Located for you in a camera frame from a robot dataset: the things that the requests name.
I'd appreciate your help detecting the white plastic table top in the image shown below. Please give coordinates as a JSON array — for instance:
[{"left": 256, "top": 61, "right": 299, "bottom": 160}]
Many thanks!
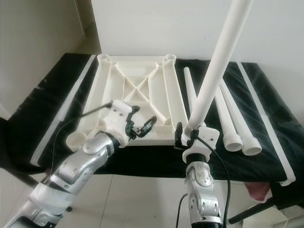
[{"left": 66, "top": 53, "right": 190, "bottom": 152}]

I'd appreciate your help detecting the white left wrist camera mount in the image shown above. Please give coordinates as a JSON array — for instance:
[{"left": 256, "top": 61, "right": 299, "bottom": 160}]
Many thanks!
[{"left": 105, "top": 100, "right": 136, "bottom": 143}]

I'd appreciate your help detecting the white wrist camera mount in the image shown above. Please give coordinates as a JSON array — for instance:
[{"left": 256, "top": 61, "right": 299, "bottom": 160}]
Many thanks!
[
  {"left": 183, "top": 127, "right": 220, "bottom": 164},
  {"left": 105, "top": 100, "right": 136, "bottom": 143}
]

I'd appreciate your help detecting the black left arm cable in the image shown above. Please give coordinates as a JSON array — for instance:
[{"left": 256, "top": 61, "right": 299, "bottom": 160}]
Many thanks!
[{"left": 48, "top": 104, "right": 114, "bottom": 179}]

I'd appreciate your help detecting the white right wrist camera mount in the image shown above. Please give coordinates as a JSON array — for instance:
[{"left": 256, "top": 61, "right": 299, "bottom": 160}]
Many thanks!
[{"left": 183, "top": 127, "right": 220, "bottom": 164}]

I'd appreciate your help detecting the black table cloth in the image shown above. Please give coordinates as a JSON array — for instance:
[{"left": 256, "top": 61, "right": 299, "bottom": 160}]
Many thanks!
[{"left": 12, "top": 52, "right": 299, "bottom": 186}]

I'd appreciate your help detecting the pink soft object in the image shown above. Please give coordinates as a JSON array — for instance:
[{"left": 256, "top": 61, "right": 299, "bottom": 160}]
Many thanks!
[{"left": 247, "top": 182, "right": 272, "bottom": 202}]

